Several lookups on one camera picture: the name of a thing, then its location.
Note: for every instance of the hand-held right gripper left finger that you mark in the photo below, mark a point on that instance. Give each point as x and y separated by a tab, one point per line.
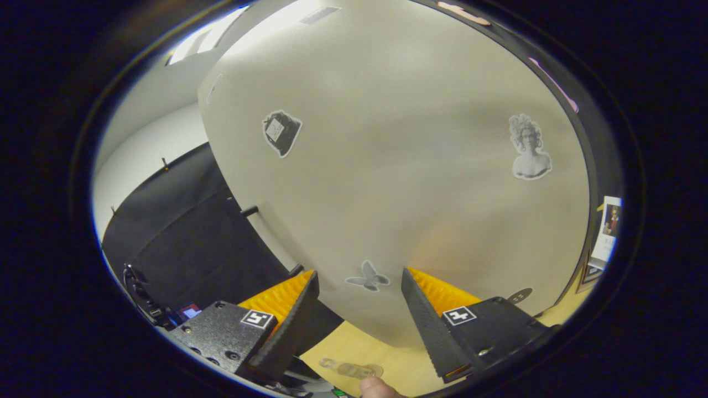
287	326

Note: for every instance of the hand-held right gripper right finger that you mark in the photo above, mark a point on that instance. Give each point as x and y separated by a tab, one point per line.
431	331

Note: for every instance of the small clear bottle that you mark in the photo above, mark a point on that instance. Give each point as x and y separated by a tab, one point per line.
357	369

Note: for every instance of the beige cabinet door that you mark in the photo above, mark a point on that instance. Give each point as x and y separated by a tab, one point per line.
398	166

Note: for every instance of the black backdrop cloth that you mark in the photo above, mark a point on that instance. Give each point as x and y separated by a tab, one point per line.
182	249

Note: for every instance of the dark cover book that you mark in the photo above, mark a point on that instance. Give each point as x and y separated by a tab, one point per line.
592	273

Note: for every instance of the white portrait cover book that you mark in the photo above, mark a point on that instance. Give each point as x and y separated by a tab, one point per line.
607	229

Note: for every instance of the ceiling light panel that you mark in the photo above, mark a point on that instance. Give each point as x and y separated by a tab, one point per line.
210	33

